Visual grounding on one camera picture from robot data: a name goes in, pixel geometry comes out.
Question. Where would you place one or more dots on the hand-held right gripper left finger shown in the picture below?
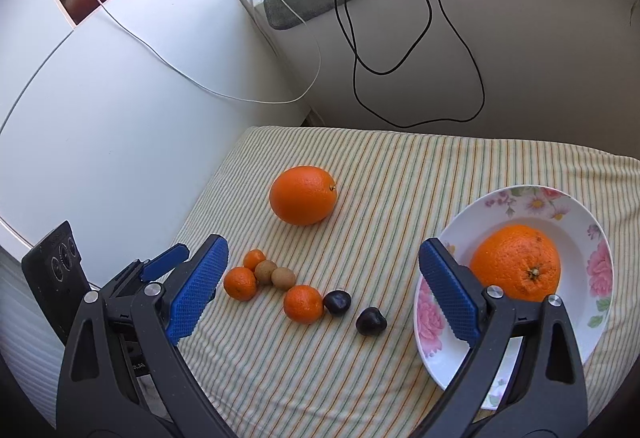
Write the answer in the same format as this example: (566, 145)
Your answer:
(197, 293)

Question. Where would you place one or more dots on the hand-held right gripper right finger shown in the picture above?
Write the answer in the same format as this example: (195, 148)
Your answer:
(447, 293)

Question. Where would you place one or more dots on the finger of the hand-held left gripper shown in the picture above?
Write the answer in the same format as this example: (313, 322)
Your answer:
(162, 263)

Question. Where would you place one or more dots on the small mandarin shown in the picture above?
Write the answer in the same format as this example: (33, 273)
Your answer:
(254, 259)
(303, 303)
(240, 283)

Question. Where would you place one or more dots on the small plum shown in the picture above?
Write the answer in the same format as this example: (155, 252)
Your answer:
(336, 302)
(371, 321)

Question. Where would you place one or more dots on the floral white plate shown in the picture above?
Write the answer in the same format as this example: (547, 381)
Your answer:
(570, 228)

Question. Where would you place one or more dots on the large smooth orange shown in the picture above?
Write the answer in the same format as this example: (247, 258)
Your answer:
(302, 194)

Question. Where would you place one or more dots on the left brown kiwi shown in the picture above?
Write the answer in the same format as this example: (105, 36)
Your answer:
(264, 272)

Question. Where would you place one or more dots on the brown kiwi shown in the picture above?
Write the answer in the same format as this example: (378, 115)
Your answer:
(264, 272)
(284, 279)

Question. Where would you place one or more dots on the large bumpy orange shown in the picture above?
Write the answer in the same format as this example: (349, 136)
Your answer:
(515, 258)

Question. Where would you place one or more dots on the right brown kiwi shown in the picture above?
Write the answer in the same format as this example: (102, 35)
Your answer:
(284, 279)

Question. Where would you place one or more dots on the striped cloth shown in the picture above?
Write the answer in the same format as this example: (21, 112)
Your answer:
(400, 167)

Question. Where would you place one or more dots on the white cabinet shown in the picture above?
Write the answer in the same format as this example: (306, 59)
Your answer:
(125, 117)

